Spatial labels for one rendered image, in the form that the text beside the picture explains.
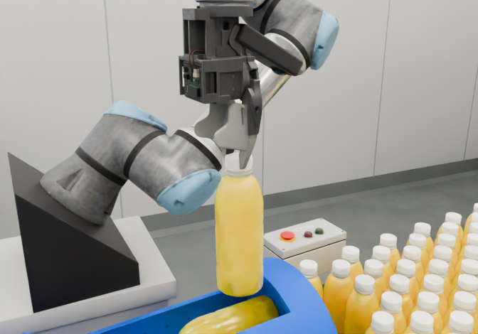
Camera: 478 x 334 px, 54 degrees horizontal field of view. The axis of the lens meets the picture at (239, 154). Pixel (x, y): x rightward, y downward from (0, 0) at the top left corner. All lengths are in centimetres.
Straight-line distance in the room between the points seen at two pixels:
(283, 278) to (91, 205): 38
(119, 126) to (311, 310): 48
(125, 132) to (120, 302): 31
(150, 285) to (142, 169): 22
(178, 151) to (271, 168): 302
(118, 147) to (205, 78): 37
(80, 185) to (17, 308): 23
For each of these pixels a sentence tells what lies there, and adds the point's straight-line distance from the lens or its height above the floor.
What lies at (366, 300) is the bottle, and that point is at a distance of 104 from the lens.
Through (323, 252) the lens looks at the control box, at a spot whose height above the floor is 106.
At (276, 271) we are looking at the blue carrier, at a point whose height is 123.
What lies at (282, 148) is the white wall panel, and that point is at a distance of 386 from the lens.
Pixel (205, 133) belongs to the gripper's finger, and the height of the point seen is 148.
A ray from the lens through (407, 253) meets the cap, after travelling 118.
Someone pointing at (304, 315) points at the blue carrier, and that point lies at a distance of 74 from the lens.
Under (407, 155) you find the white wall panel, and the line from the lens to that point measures 473.
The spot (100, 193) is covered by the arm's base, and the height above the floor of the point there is 131.
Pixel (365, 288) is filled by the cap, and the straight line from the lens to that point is 103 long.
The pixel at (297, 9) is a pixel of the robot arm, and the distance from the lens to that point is 102.
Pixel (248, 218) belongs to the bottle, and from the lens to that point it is 65.
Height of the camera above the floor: 165
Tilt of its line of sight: 18 degrees down
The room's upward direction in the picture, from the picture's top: straight up
